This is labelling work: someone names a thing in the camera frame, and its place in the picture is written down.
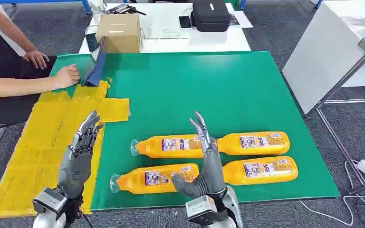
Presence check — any brown cardboard box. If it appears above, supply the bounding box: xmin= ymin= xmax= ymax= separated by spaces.
xmin=95 ymin=13 xmax=142 ymax=54

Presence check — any tablet in blue case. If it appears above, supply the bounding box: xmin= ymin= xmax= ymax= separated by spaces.
xmin=81 ymin=35 xmax=106 ymax=87

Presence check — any person's right hand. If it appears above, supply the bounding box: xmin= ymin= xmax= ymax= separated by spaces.
xmin=53 ymin=64 xmax=81 ymax=90

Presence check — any dark flat device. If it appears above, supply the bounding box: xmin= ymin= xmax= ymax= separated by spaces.
xmin=85 ymin=33 xmax=100 ymax=53

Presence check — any orange drink bottle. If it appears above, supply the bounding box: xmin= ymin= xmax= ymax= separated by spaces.
xmin=221 ymin=156 xmax=299 ymax=186
xmin=130 ymin=134 xmax=208 ymax=159
xmin=110 ymin=163 xmax=200 ymax=194
xmin=215 ymin=131 xmax=291 ymax=156

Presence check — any white floor cable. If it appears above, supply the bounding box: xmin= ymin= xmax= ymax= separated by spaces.
xmin=299 ymin=160 xmax=365 ymax=227

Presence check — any black carrying case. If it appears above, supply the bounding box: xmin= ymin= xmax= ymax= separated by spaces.
xmin=190 ymin=0 xmax=231 ymax=32

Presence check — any black tool pile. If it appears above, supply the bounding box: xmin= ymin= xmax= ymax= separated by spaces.
xmin=105 ymin=3 xmax=147 ymax=16

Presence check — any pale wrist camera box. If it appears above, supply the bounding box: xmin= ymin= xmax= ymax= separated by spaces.
xmin=32 ymin=187 xmax=68 ymax=221
xmin=185 ymin=195 xmax=228 ymax=227

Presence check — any black smartphone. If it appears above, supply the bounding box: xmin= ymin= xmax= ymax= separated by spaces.
xmin=178 ymin=16 xmax=192 ymax=29

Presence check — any yellow sheet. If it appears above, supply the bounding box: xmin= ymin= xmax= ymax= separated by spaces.
xmin=0 ymin=80 xmax=131 ymax=219

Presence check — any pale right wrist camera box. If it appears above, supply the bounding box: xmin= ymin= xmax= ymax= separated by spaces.
xmin=185 ymin=195 xmax=228 ymax=227

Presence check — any person's left hand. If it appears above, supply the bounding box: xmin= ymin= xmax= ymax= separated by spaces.
xmin=23 ymin=49 xmax=50 ymax=70

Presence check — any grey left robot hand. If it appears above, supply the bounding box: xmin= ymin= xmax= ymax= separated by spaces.
xmin=57 ymin=111 xmax=105 ymax=200

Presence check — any white panel table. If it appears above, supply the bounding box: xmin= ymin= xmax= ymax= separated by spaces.
xmin=282 ymin=0 xmax=365 ymax=115

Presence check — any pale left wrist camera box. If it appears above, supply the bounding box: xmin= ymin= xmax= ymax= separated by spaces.
xmin=32 ymin=187 xmax=68 ymax=221

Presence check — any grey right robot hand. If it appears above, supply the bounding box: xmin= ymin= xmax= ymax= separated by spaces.
xmin=171 ymin=111 xmax=227 ymax=200

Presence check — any white paper sheet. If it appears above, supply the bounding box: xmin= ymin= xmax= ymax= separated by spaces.
xmin=230 ymin=11 xmax=254 ymax=29

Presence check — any person's hand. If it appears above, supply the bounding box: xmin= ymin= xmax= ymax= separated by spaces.
xmin=23 ymin=49 xmax=50 ymax=70
xmin=53 ymin=64 xmax=81 ymax=90

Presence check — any green mat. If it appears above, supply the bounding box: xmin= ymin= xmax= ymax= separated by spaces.
xmin=49 ymin=51 xmax=341 ymax=211

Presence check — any person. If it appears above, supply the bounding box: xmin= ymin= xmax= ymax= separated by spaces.
xmin=0 ymin=0 xmax=81 ymax=126

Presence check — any metal table frame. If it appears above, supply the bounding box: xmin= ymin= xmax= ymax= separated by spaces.
xmin=315 ymin=55 xmax=365 ymax=186

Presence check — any blue metal frame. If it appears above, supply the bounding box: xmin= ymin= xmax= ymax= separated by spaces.
xmin=0 ymin=0 xmax=91 ymax=15

